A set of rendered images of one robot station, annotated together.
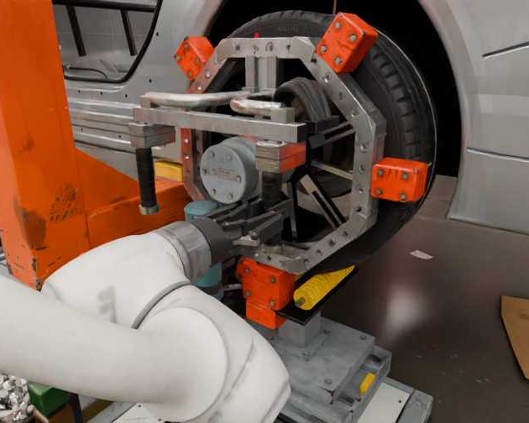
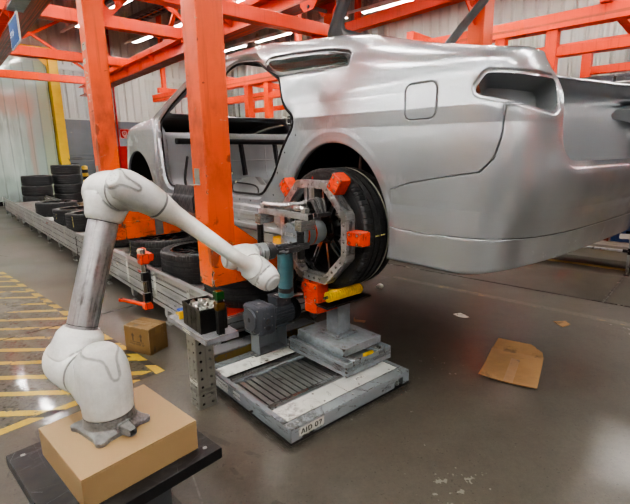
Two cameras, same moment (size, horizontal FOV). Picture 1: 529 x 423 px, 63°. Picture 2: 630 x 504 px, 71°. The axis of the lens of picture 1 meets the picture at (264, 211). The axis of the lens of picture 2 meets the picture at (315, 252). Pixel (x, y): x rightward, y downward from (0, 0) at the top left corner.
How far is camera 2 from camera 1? 1.39 m
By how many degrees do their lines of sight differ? 16
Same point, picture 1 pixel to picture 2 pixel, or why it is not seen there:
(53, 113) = (226, 209)
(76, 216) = not seen: hidden behind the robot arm
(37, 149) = (219, 224)
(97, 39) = (256, 163)
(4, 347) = (218, 245)
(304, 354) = (336, 336)
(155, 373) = (243, 260)
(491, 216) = (400, 255)
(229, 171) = (291, 233)
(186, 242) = (262, 247)
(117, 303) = not seen: hidden behind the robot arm
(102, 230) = not seen: hidden behind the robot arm
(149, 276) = (248, 251)
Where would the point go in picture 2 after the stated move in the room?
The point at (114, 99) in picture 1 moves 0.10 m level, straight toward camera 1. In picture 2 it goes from (256, 203) to (255, 205)
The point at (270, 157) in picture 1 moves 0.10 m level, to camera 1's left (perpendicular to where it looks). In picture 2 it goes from (298, 225) to (278, 225)
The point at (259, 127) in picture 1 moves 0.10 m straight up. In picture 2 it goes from (297, 215) to (297, 194)
